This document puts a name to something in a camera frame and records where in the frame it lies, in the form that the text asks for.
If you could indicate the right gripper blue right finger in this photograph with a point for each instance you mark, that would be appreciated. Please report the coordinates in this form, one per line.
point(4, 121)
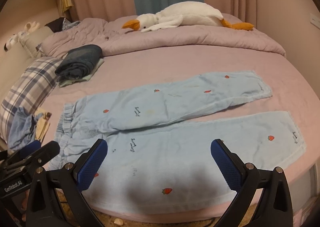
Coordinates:
point(274, 207)

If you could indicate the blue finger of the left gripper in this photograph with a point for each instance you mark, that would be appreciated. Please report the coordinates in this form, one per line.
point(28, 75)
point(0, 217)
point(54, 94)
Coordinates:
point(32, 147)

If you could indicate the dark clothes pile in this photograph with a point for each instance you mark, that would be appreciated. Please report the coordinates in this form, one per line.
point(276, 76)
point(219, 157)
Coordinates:
point(61, 24)

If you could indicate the wooden shelf unit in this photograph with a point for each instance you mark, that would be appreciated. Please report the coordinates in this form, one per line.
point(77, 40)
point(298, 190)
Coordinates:
point(16, 13)

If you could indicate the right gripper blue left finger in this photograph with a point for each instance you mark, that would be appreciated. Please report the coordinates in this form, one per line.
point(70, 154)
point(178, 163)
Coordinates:
point(44, 207)

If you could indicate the blue crumpled cloth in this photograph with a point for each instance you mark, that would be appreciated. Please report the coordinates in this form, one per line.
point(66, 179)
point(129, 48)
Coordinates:
point(22, 130)

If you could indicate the folded dark blue jeans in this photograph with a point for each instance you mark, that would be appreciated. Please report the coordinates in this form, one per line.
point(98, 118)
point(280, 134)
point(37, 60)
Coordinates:
point(79, 62)

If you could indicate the beige pillow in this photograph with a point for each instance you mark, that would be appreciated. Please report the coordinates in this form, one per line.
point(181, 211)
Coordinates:
point(32, 41)

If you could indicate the white goose plush toy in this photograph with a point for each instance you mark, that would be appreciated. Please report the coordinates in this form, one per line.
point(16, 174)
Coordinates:
point(186, 13)

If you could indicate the blue plaid pillow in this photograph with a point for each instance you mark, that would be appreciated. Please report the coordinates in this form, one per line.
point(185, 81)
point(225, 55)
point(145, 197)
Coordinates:
point(29, 92)

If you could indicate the yellow patterned cloth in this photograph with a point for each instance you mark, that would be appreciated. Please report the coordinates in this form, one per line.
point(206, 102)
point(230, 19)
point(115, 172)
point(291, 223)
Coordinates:
point(42, 124)

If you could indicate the pink quilted comforter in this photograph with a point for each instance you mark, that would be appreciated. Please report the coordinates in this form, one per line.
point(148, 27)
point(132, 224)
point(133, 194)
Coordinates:
point(114, 40)

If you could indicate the light blue strawberry pants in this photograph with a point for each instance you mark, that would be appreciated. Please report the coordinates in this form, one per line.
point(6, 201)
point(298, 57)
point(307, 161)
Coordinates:
point(159, 157)

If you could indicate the white wall socket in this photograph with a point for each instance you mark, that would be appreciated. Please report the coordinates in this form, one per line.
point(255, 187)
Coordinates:
point(315, 20)

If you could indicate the small white plush toy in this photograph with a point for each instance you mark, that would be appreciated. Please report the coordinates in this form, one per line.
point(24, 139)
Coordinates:
point(29, 27)

